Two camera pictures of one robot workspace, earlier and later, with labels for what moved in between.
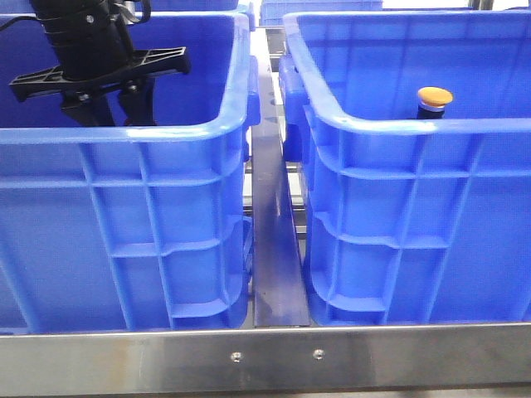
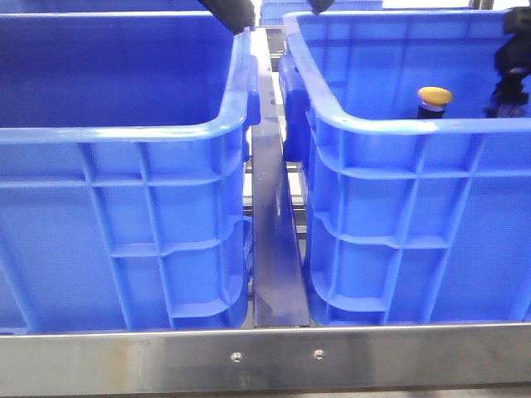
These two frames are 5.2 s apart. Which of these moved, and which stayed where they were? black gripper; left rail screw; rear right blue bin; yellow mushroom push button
Moved: black gripper
Stayed: yellow mushroom push button; left rail screw; rear right blue bin
